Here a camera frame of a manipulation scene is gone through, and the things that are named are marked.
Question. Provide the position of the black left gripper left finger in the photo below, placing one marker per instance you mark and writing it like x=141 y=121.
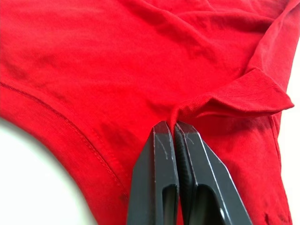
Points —
x=152 y=168

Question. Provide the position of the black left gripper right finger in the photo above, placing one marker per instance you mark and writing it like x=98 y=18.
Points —
x=206 y=173

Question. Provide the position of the red t-shirt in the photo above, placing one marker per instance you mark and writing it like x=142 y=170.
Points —
x=112 y=70

